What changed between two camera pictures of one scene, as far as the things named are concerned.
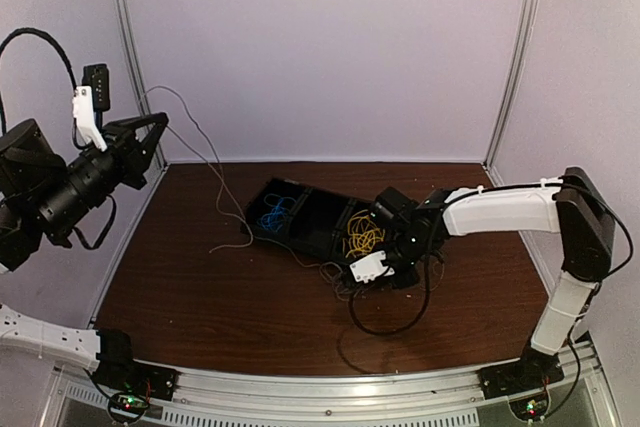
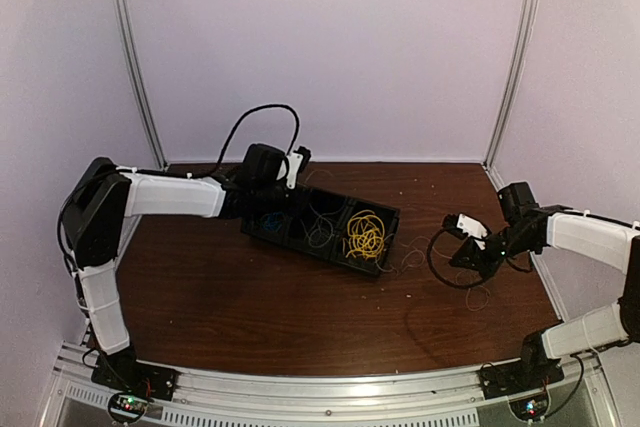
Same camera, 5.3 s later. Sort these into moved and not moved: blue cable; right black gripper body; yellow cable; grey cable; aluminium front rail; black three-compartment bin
Moved: grey cable; right black gripper body
Not moved: yellow cable; aluminium front rail; blue cable; black three-compartment bin
